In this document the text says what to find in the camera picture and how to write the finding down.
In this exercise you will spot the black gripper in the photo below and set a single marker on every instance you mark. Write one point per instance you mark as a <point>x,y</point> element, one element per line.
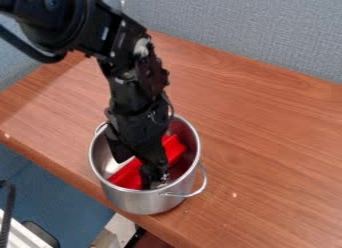
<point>134,135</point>

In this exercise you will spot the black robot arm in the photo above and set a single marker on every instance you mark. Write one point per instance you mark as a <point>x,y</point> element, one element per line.
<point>61,26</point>

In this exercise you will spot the white bracket under table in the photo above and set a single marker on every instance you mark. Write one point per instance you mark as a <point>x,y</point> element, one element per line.
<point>117,233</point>

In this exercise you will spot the metal pot with handles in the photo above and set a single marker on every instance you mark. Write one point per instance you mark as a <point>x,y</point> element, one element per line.
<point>188,175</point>

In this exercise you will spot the white ribbed appliance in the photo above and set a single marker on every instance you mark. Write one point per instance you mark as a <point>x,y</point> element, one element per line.
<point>26,235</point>

